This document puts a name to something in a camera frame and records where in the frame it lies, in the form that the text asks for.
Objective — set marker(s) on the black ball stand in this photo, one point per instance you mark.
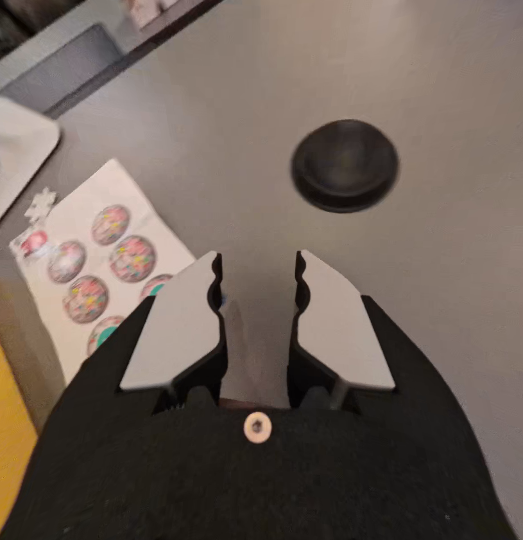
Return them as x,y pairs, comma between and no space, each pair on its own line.
345,164

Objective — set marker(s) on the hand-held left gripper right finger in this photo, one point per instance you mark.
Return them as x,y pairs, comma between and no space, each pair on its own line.
345,337

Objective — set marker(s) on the yellow box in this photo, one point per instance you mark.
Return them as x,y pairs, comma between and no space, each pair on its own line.
8,422

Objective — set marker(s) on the puzzle instruction leaflet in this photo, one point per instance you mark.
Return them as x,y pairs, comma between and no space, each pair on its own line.
101,185

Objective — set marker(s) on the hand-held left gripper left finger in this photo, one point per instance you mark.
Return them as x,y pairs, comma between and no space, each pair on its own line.
177,337

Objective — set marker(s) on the white-backed puzzle piece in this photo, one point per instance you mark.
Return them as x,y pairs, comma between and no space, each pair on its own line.
42,204

